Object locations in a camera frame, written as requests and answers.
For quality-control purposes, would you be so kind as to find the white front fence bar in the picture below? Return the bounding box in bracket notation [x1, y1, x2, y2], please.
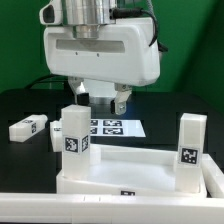
[0, 193, 224, 224]

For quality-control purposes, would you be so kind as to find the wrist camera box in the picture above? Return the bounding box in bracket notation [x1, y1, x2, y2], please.
[39, 0, 63, 25]

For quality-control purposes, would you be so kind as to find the black cable on table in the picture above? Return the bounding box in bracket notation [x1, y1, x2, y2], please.
[23, 73, 68, 90]

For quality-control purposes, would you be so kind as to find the white sheet with markers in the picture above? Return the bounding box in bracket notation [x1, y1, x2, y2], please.
[90, 119, 145, 137]

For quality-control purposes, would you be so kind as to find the white fence bar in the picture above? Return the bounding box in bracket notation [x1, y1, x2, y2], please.
[201, 154, 224, 198]
[0, 193, 224, 224]

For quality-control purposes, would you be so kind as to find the white right fence bar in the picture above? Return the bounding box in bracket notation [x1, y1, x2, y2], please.
[201, 154, 224, 198]

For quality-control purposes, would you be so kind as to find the black camera cable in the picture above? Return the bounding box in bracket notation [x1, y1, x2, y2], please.
[109, 7, 169, 54]

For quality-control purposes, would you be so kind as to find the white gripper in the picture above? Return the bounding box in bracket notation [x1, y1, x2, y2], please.
[44, 17, 160, 115]

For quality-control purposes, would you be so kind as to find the white desk top tray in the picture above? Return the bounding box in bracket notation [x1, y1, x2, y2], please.
[56, 144, 207, 198]

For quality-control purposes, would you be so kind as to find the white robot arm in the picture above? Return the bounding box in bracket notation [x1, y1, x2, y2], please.
[39, 0, 160, 115]

